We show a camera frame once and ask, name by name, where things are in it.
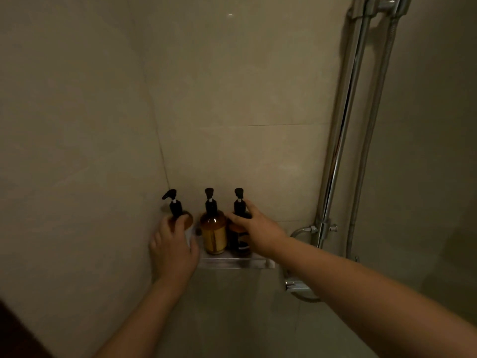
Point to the person's right hand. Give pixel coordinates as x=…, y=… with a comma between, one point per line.
x=265, y=234

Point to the person's left hand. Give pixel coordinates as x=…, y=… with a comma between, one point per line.
x=172, y=257

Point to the person's right thumb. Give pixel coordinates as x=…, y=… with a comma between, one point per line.
x=239, y=219

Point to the person's left thumb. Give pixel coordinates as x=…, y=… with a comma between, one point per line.
x=195, y=247

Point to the person's left middle finger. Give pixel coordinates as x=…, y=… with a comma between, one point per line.
x=166, y=229

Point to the dark brown pump bottle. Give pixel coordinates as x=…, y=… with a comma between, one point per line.
x=238, y=240

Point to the amber pump bottle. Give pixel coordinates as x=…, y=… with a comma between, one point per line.
x=175, y=208
x=213, y=234

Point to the person's right forearm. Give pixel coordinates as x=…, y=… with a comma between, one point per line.
x=365, y=294

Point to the person's left forearm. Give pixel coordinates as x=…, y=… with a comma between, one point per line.
x=147, y=320

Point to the chrome shower mixer valve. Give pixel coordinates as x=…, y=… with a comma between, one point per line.
x=323, y=229

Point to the chrome shower riser pipe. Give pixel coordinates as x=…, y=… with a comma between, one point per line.
x=344, y=119

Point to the clear acrylic wall shelf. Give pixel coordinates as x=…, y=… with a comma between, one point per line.
x=234, y=262

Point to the chrome shower head bracket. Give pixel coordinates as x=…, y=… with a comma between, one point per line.
x=387, y=3

